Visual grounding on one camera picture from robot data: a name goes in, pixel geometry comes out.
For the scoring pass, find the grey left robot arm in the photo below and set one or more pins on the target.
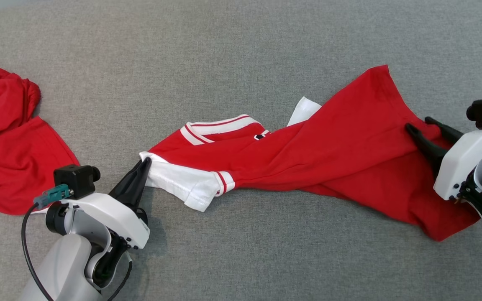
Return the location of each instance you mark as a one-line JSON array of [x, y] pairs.
[[63, 267]]

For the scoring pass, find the red shirt white hem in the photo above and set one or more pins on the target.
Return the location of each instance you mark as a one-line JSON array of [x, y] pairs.
[[6, 159]]

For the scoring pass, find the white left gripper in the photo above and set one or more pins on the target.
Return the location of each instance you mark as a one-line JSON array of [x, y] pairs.
[[115, 217]]

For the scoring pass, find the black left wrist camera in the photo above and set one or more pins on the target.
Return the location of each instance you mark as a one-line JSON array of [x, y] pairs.
[[75, 179]]

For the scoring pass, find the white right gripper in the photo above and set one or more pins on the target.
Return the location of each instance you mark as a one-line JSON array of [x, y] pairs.
[[458, 167]]

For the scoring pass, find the red polo shirt white sleeves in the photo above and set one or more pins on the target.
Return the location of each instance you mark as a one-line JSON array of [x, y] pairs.
[[329, 159]]

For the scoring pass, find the teal left camera connector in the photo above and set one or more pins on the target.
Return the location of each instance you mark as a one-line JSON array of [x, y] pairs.
[[52, 195]]

